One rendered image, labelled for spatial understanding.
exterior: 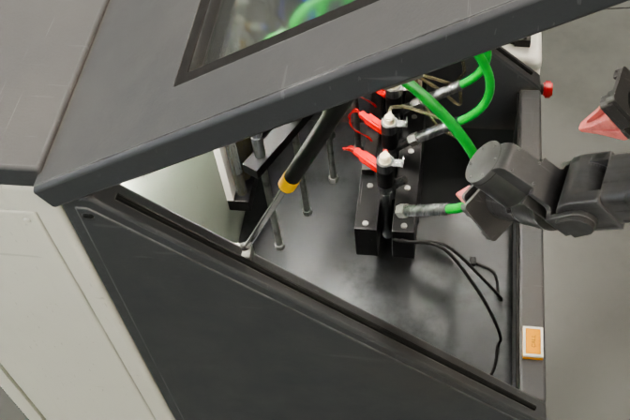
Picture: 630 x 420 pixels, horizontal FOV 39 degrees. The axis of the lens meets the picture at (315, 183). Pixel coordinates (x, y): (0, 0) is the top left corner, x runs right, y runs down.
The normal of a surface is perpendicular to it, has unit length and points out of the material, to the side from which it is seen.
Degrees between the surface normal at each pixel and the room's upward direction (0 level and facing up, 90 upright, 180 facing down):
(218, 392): 90
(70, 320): 90
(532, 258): 0
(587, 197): 38
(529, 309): 0
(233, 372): 90
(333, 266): 0
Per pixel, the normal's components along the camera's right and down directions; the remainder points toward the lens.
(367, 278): -0.08, -0.60
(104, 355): -0.14, 0.79
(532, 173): 0.44, -0.24
